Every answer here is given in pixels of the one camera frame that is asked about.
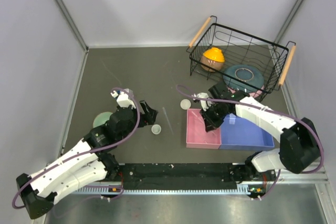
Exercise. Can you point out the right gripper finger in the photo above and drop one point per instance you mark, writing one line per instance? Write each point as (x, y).
(210, 125)
(205, 117)

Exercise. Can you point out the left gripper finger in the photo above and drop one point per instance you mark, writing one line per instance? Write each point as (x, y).
(151, 118)
(147, 109)

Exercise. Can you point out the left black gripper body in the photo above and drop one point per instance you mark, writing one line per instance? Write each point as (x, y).
(143, 120)

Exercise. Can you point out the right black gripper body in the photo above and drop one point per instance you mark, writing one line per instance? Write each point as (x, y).
(216, 112)

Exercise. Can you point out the white crucible cup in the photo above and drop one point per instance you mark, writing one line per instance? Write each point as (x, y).
(156, 129)

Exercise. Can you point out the white crucible lid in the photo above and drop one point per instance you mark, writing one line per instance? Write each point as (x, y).
(185, 104)

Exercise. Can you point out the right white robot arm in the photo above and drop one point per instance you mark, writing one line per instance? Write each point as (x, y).
(299, 143)

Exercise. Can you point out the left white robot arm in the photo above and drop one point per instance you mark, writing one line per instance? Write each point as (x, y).
(87, 162)

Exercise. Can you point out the pink plastic bin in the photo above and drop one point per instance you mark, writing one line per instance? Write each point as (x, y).
(196, 129)

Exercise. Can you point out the clear test tube rack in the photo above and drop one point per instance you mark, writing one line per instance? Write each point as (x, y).
(130, 94)

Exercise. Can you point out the blue plastic bin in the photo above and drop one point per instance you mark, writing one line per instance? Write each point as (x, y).
(242, 135)

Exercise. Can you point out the pink plate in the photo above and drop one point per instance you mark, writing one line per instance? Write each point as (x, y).
(252, 92)

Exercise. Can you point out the light green plate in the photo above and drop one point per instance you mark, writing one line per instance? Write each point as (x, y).
(101, 119)

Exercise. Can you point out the dark blue plate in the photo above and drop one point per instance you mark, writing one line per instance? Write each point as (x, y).
(243, 77)

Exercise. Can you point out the orange and brown bowl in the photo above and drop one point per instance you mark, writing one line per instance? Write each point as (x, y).
(212, 59)

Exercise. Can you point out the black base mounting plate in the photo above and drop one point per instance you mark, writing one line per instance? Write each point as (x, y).
(179, 176)

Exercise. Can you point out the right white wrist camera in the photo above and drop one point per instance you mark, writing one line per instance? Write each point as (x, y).
(203, 99)

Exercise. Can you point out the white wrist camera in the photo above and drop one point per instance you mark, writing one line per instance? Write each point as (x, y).
(122, 99)
(203, 99)

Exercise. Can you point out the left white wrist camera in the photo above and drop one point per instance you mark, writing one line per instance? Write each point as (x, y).
(122, 99)

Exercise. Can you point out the black wire dish basket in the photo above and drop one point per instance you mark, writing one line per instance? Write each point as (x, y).
(240, 48)

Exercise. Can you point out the aluminium frame rail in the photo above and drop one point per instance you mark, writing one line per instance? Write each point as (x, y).
(260, 180)

